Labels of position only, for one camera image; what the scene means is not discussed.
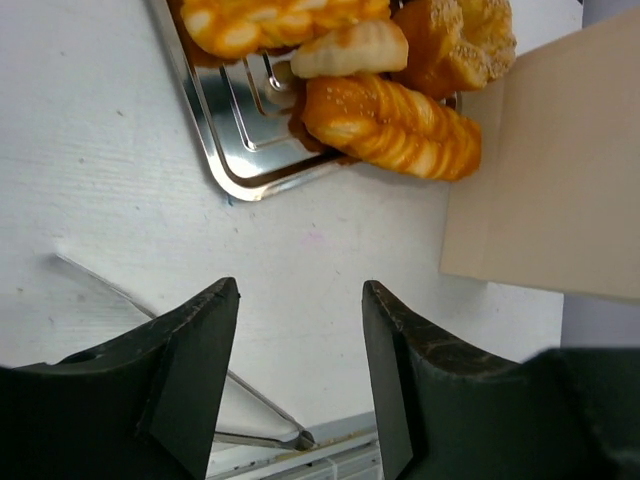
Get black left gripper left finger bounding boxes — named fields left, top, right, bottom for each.
left=1, top=278, right=239, bottom=479

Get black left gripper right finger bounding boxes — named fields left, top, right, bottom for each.
left=362, top=280, right=639, bottom=479

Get silver metal tongs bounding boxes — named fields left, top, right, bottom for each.
left=64, top=278, right=314, bottom=460

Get cream paper bag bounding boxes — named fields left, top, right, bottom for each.
left=440, top=8, right=639, bottom=301

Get twisted fake bread front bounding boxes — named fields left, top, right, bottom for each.
left=301, top=74, right=482, bottom=182

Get twisted fake bread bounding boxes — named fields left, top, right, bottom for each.
left=301, top=74, right=482, bottom=182
left=180, top=0, right=391, bottom=60

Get round sesame fake bread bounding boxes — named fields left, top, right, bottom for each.
left=391, top=0, right=517, bottom=100

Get pale shell fake bread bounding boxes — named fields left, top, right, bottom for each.
left=290, top=19, right=409, bottom=79

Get twisted fake bread middle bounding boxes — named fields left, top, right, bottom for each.
left=180, top=0, right=391, bottom=60

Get silver metal tray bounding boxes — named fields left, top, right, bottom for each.
left=146, top=1, right=354, bottom=201

